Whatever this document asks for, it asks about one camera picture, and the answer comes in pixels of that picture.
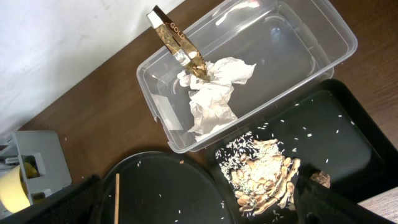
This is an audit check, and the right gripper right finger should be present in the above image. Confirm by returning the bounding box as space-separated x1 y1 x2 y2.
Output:
294 175 391 224

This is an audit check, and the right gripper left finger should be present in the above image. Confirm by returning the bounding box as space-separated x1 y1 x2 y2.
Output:
1 175 103 224

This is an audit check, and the wooden chopstick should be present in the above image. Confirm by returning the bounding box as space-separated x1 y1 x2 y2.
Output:
114 173 120 224

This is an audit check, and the food scraps and rice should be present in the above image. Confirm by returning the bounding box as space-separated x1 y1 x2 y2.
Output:
215 131 301 216

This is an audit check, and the yellow plastic bowl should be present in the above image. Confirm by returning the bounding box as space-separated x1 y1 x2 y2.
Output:
1 165 30 213

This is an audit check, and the white napkin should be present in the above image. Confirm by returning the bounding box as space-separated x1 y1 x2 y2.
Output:
177 57 256 142

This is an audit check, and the gold snack wrapper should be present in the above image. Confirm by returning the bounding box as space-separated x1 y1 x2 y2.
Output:
147 5 210 81

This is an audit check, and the grey plastic dishwasher rack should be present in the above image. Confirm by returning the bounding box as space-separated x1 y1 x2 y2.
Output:
1 130 72 219

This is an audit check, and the clear plastic waste bin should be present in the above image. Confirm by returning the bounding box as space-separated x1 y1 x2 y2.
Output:
137 0 358 153

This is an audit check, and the black rectangular food tray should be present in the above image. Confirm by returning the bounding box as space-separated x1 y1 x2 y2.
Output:
206 79 397 223

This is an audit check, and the round black serving tray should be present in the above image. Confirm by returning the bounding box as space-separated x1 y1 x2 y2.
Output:
99 152 234 224

